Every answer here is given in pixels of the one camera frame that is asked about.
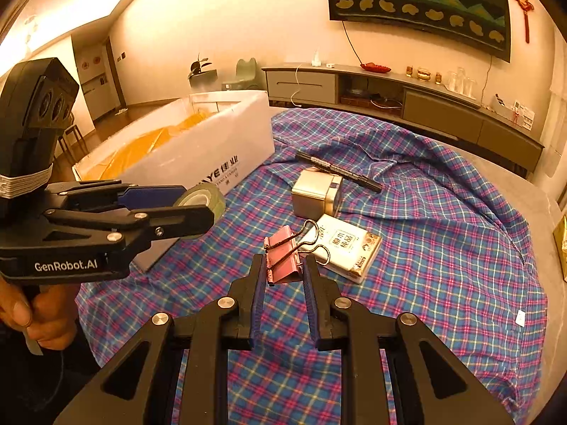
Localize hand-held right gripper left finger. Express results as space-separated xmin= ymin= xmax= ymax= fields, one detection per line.
xmin=53 ymin=253 xmax=269 ymax=425

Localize gold metal tin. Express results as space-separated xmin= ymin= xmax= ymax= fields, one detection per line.
xmin=291 ymin=169 xmax=344 ymax=217

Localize dark potted plant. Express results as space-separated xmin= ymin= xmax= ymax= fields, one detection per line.
xmin=188 ymin=53 xmax=212 ymax=78

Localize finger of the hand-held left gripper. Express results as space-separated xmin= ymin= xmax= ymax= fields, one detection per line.
xmin=43 ymin=205 xmax=217 ymax=254
xmin=45 ymin=180 xmax=188 ymax=212

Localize pink binder clip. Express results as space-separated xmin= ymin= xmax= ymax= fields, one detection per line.
xmin=263 ymin=220 xmax=332 ymax=286

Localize red knot wall ornament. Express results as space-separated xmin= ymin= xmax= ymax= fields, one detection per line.
xmin=506 ymin=0 xmax=537 ymax=44

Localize tape roll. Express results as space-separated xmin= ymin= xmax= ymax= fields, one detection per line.
xmin=173 ymin=182 xmax=226 ymax=243

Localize gold foil package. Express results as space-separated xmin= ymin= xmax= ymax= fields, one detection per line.
xmin=553 ymin=215 xmax=567 ymax=282

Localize grey television cabinet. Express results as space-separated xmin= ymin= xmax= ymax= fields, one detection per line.
xmin=261 ymin=63 xmax=545 ymax=178

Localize yellow plastic film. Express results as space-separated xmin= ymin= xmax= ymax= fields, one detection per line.
xmin=86 ymin=113 xmax=218 ymax=178

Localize blue pink plaid cloth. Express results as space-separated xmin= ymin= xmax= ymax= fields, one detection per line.
xmin=75 ymin=107 xmax=548 ymax=425

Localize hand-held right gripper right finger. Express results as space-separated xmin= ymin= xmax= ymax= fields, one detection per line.
xmin=302 ymin=256 xmax=515 ymax=425

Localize patterned wall television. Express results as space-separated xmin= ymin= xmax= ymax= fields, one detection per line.
xmin=325 ymin=0 xmax=512 ymax=63

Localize white hanging cable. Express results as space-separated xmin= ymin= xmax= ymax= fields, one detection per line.
xmin=290 ymin=64 xmax=306 ymax=107

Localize round stool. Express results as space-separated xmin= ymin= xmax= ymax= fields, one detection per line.
xmin=57 ymin=124 xmax=83 ymax=160

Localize white organizer box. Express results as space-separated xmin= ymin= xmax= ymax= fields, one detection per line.
xmin=491 ymin=94 xmax=536 ymax=130

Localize white storage box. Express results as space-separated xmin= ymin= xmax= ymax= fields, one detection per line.
xmin=72 ymin=90 xmax=275 ymax=274

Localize black marker pen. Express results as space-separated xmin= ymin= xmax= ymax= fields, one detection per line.
xmin=295 ymin=151 xmax=383 ymax=194

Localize person's left hand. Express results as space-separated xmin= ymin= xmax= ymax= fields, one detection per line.
xmin=0 ymin=280 xmax=81 ymax=344

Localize set of clear glass cups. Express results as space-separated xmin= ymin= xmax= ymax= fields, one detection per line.
xmin=444 ymin=67 xmax=478 ymax=97

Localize green plastic chair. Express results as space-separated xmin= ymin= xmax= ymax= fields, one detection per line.
xmin=221 ymin=57 xmax=262 ymax=94

